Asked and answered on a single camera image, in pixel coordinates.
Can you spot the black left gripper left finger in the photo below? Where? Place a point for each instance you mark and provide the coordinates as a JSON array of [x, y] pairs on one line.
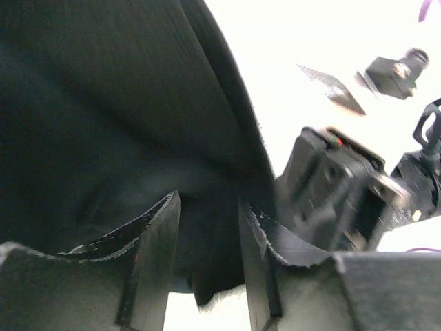
[[118, 282]]

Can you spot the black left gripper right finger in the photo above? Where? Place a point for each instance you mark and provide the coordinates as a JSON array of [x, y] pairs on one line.
[[292, 285]]

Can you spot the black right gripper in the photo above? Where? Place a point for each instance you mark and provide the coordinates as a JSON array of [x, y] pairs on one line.
[[335, 194]]

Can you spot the black underwear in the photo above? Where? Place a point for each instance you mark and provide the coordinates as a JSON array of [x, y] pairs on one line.
[[107, 106]]

